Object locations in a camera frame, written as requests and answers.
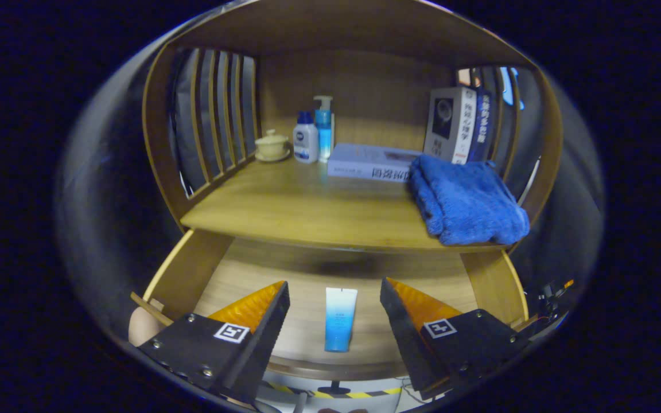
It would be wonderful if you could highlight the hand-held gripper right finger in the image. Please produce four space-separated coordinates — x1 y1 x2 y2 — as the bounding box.
380 277 532 401

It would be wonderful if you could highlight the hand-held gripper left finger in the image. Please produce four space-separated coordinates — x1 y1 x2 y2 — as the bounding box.
137 280 291 403

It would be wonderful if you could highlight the wooden drawer with black knob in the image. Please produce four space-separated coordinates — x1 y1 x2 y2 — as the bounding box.
142 228 531 396

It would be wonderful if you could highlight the blue squeeze tube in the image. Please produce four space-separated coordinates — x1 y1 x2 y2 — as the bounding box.
324 287 359 353

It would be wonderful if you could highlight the wooden countertop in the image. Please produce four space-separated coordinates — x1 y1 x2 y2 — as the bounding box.
180 155 515 253

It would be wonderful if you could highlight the wooden cabinet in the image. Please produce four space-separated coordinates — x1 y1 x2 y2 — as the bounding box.
141 0 563 396

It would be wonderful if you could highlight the yellow black hazard tape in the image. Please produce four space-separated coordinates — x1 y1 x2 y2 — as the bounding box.
267 381 403 399

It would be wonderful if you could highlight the dark device with orange tip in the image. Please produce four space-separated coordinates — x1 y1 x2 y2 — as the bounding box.
537 278 576 322

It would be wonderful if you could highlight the blue folded towel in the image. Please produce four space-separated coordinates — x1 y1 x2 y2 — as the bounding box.
408 154 531 246

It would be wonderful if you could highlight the white flat-lying book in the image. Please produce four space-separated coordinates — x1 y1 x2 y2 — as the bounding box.
327 143 423 183

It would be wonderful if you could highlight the beige lidded teacup with saucer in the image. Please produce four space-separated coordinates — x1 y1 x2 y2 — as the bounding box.
254 129 292 162

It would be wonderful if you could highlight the white bottle with blue cap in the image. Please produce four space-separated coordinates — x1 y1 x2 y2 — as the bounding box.
293 111 320 165

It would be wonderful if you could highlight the white upright book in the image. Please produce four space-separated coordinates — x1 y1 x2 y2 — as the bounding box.
422 86 478 165

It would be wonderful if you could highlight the blue pump bottle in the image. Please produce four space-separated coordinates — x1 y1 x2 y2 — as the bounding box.
313 95 335 161

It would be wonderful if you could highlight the dark blue upright book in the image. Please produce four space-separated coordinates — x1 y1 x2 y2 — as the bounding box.
467 87 493 163

